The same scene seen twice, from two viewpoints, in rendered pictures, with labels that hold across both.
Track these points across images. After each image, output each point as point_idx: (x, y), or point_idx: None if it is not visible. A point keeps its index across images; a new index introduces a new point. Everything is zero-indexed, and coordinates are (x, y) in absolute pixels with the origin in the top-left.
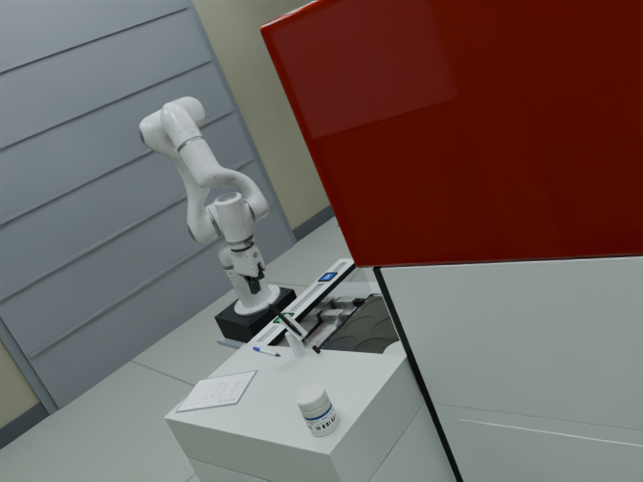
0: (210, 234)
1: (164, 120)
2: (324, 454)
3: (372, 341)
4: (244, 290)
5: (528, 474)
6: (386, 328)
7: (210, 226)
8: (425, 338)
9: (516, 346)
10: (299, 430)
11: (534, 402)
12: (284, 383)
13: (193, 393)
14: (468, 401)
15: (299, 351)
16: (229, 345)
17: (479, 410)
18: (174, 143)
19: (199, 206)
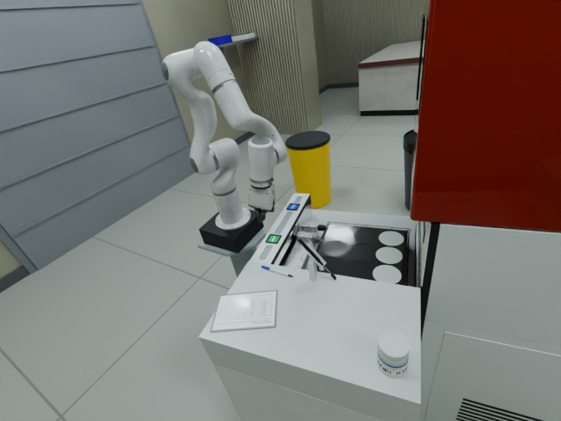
0: (211, 169)
1: (201, 57)
2: (414, 403)
3: (356, 264)
4: (228, 211)
5: (485, 367)
6: (361, 252)
7: (212, 161)
8: (452, 279)
9: (549, 296)
10: (365, 367)
11: (533, 331)
12: (314, 306)
13: (221, 310)
14: (463, 322)
15: (315, 276)
16: (209, 250)
17: (470, 329)
18: (210, 83)
19: (206, 144)
